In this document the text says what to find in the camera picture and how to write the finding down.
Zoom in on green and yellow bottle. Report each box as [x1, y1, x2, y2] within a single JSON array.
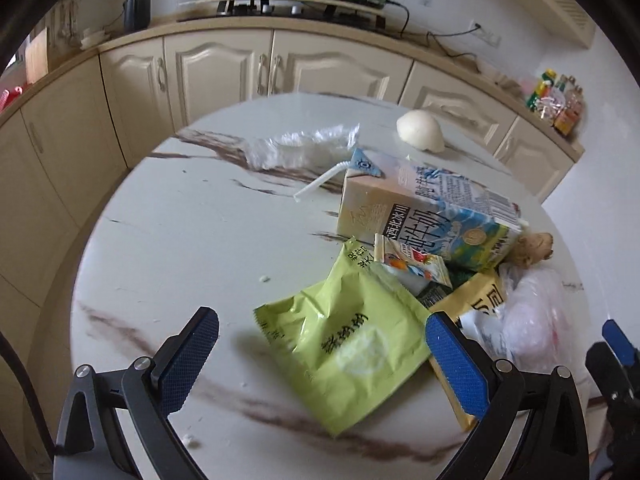
[[525, 69, 556, 111]]

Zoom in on cream kitchen cabinet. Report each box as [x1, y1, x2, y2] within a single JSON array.
[[0, 12, 586, 361]]

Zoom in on black power cable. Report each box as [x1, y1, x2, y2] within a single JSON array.
[[385, 0, 483, 58]]

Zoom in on cream wall cabinet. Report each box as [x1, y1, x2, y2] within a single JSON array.
[[500, 0, 598, 50]]

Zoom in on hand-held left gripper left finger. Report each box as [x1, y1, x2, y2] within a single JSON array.
[[52, 306, 221, 480]]

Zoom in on white steamed bun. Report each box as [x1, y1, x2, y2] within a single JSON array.
[[396, 109, 446, 153]]

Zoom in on small colourful sachet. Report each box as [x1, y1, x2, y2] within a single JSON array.
[[374, 233, 453, 291]]

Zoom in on light green snack packet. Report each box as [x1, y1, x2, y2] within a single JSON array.
[[252, 236, 433, 437]]

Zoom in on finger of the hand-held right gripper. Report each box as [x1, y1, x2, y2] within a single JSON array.
[[586, 341, 632, 403], [602, 319, 640, 368]]

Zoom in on clear shiny packet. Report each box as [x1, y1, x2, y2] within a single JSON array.
[[532, 92, 566, 123]]

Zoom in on hanging kitchen utensils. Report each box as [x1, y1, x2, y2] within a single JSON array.
[[52, 0, 87, 37]]

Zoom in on gas stove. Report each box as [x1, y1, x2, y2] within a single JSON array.
[[177, 0, 388, 29]]

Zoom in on dark-capped sauce bottle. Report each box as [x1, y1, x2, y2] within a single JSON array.
[[555, 75, 576, 106]]

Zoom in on white plastic bag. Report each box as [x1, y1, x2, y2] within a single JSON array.
[[460, 265, 591, 376]]

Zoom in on milk carton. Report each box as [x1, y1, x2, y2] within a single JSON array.
[[336, 147, 531, 273]]

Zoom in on white drinking straw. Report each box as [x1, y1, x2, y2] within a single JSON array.
[[294, 161, 351, 202]]

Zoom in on clear plastic wrapper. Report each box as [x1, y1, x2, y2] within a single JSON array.
[[245, 124, 361, 171]]

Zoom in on large ginger piece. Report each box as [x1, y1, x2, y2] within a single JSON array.
[[510, 232, 554, 268]]

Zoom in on black countertop appliance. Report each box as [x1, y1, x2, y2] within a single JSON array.
[[123, 0, 152, 32]]

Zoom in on dark green gold-edged packet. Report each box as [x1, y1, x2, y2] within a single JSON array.
[[425, 267, 506, 432]]

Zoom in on orange oil bottle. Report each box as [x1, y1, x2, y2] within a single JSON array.
[[554, 85, 586, 137]]

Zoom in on white wall socket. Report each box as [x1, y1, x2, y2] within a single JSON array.
[[470, 22, 502, 48]]

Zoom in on wooden cutting board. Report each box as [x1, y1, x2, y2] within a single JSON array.
[[25, 27, 51, 83]]

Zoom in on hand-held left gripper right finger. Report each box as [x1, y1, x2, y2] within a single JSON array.
[[425, 311, 591, 480]]

